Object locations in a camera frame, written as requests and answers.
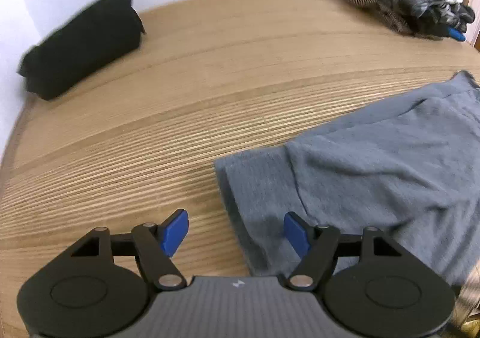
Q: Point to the grey fleece garment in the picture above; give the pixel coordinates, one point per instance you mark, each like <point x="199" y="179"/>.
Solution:
<point x="408" y="165"/>

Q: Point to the houndstooth folded garment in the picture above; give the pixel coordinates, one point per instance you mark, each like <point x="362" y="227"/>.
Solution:
<point x="388" y="18"/>

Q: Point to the plaid black white garment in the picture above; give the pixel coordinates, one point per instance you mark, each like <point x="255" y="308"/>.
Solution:
<point x="433" y="17"/>

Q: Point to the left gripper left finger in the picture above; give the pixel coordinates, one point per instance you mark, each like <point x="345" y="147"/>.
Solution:
<point x="140" y="259"/>

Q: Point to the blue folded garment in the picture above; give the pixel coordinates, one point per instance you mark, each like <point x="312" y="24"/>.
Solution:
<point x="456" y="34"/>

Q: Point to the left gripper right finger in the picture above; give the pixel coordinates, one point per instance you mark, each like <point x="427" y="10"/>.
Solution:
<point x="319" y="249"/>

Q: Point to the black folded bag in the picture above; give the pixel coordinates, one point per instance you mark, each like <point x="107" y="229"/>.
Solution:
<point x="103" y="32"/>

